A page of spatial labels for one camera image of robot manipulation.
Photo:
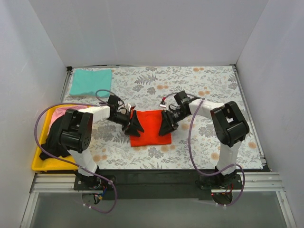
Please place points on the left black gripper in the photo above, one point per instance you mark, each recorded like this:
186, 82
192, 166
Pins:
129, 122

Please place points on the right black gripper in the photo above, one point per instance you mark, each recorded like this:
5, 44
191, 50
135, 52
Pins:
169, 119

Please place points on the orange t shirt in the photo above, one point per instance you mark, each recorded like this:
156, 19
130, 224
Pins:
150, 121

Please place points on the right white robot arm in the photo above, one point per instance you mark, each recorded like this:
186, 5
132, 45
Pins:
230, 127

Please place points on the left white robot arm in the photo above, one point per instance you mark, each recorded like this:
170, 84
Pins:
75, 133

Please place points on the floral patterned table mat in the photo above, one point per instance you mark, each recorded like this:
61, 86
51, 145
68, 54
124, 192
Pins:
194, 143

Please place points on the folded teal t shirt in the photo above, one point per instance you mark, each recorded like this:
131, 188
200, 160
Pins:
86, 83

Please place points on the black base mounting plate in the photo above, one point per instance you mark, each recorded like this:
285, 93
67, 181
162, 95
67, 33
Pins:
160, 184

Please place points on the pink t shirt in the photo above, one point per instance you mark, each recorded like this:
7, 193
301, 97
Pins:
60, 112

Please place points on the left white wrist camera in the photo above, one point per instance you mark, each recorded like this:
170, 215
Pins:
130, 106

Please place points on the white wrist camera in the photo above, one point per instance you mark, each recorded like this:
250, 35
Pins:
130, 106
163, 104

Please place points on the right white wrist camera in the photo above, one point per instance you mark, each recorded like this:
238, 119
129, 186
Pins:
163, 104

